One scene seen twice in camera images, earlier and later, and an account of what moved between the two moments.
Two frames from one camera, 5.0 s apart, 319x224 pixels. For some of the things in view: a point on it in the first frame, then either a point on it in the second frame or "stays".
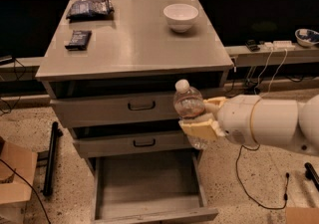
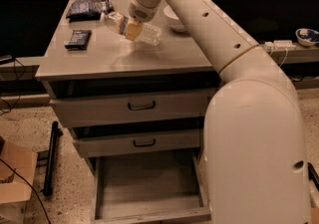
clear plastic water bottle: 189,103 to 117,23
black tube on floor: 55,134 stays
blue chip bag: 96,7 stays
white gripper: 236,117 to 144,13
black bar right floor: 312,174 stays
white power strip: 279,45 stays
